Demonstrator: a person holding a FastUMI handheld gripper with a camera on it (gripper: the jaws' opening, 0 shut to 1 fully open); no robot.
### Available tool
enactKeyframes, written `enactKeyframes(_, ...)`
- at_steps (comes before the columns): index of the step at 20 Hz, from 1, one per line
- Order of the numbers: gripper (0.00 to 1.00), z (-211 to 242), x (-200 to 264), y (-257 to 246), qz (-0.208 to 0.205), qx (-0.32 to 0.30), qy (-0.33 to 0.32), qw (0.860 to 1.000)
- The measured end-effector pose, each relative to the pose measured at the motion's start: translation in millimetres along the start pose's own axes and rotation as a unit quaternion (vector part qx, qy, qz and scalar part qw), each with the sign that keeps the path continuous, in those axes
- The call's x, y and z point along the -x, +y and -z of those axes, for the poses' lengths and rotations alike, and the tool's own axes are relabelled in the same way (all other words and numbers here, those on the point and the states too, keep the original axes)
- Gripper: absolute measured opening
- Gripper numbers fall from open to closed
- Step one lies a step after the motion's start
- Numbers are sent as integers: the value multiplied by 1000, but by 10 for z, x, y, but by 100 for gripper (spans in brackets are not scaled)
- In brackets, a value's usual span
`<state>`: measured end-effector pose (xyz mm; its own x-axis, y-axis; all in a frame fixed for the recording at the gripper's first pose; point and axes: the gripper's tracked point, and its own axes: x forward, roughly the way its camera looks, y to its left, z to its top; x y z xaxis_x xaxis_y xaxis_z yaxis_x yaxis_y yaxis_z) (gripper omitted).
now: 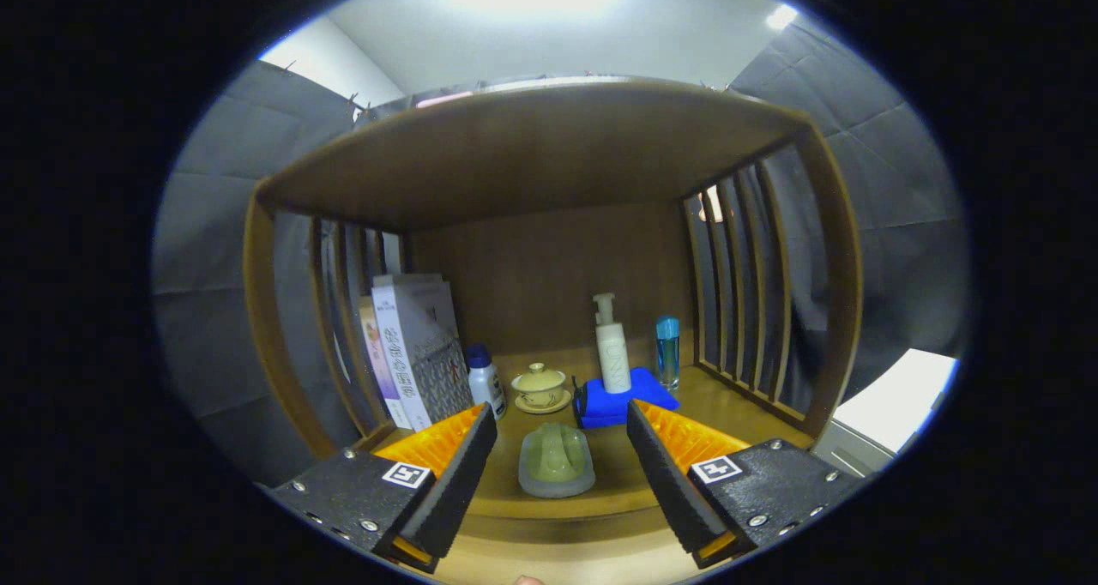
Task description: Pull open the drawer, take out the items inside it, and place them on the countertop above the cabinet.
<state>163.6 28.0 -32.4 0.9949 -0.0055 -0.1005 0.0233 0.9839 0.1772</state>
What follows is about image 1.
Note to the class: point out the white pump bottle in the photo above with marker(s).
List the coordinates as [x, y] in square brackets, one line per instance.
[612, 358]

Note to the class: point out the white book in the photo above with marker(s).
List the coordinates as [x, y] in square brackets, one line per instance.
[407, 353]

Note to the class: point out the purple book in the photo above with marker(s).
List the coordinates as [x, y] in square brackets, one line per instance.
[382, 370]

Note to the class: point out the small ceiling light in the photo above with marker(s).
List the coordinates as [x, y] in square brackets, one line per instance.
[781, 16]

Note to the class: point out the blue tumbler bottle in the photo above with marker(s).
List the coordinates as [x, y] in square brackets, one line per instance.
[668, 353]

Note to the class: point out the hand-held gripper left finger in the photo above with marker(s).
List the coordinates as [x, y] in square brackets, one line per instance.
[450, 482]

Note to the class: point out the wooden countertop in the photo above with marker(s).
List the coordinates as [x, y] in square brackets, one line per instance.
[611, 482]

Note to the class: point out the white drawer unit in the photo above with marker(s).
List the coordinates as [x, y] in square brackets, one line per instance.
[892, 405]

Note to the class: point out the black backdrop cloth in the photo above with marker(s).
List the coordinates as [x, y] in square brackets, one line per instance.
[214, 225]

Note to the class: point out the pale green ceramic ornament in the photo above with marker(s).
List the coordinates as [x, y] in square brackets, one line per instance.
[556, 456]

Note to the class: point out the brown wooden cabinet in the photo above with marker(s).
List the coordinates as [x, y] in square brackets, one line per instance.
[549, 259]

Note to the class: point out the blue folded cloth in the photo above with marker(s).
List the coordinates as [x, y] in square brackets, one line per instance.
[613, 407]

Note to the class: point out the white bottle blue cap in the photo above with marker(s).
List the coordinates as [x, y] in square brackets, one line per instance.
[486, 388]

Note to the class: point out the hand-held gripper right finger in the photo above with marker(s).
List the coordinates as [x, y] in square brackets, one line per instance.
[669, 482]

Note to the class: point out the yellow lidded teacup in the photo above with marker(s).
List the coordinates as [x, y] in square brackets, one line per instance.
[540, 386]

